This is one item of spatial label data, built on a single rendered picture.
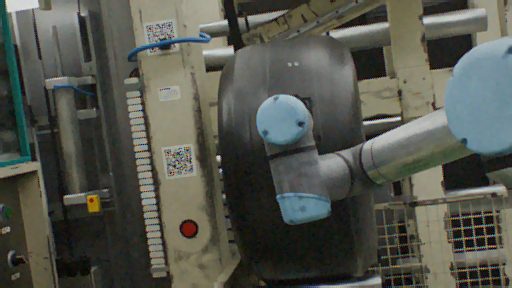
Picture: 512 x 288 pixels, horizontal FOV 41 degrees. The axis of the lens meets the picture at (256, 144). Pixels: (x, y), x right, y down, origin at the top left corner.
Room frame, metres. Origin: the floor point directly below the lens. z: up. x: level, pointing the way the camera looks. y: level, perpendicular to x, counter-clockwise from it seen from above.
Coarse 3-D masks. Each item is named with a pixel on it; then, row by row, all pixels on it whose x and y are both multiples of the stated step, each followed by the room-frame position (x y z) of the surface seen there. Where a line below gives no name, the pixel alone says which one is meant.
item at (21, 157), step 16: (0, 0) 1.48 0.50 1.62; (0, 16) 1.47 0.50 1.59; (0, 32) 1.46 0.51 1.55; (0, 48) 1.45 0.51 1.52; (0, 64) 1.44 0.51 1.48; (0, 80) 1.43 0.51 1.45; (16, 80) 1.48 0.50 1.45; (0, 96) 1.42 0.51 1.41; (16, 96) 1.48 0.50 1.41; (0, 112) 1.41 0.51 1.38; (16, 112) 1.47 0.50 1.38; (0, 128) 1.40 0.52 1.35; (16, 128) 1.46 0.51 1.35; (0, 144) 1.39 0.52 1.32; (16, 144) 1.45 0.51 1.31; (0, 160) 1.38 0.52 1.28; (16, 160) 1.43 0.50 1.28
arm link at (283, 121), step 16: (288, 96) 0.99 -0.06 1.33; (272, 112) 0.98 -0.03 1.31; (288, 112) 0.98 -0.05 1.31; (304, 112) 0.98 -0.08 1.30; (272, 128) 0.98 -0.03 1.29; (288, 128) 0.98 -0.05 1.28; (304, 128) 0.99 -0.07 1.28; (272, 144) 1.00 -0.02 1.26; (288, 144) 0.99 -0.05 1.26; (304, 144) 1.00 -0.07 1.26
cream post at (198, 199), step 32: (160, 0) 1.58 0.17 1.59; (192, 0) 1.67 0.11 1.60; (192, 32) 1.62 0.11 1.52; (160, 64) 1.58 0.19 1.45; (192, 64) 1.57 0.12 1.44; (192, 96) 1.57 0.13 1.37; (160, 128) 1.58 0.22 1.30; (192, 128) 1.57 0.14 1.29; (160, 160) 1.59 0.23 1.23; (160, 192) 1.59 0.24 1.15; (192, 192) 1.58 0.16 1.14; (224, 224) 1.67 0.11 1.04; (192, 256) 1.58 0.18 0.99; (224, 256) 1.62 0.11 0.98
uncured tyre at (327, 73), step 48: (288, 48) 1.49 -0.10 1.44; (336, 48) 1.48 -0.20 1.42; (240, 96) 1.40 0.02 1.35; (336, 96) 1.36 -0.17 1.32; (240, 144) 1.36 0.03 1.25; (336, 144) 1.33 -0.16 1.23; (240, 192) 1.36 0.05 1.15; (240, 240) 1.42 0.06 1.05; (288, 240) 1.37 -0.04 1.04; (336, 240) 1.37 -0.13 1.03
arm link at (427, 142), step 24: (432, 120) 0.94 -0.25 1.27; (360, 144) 1.08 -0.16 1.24; (384, 144) 1.01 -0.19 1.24; (408, 144) 0.97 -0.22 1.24; (432, 144) 0.94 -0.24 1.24; (456, 144) 0.91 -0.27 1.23; (360, 168) 1.05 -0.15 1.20; (384, 168) 1.01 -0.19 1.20; (408, 168) 0.99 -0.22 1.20; (360, 192) 1.08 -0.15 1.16
